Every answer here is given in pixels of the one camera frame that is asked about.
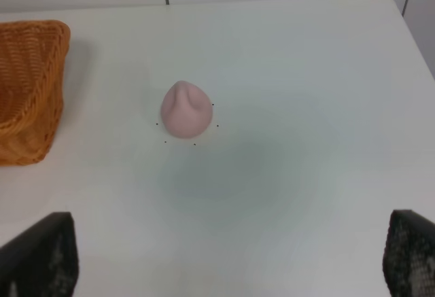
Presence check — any pink peach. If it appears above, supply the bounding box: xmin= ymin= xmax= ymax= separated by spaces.
xmin=160 ymin=81 xmax=213 ymax=139

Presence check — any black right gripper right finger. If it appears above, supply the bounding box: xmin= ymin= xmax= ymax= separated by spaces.
xmin=383 ymin=210 xmax=434 ymax=297

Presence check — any orange woven basket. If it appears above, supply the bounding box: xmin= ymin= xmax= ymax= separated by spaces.
xmin=1 ymin=20 xmax=71 ymax=166

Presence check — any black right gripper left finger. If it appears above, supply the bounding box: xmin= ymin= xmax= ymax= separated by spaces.
xmin=1 ymin=212 xmax=80 ymax=296

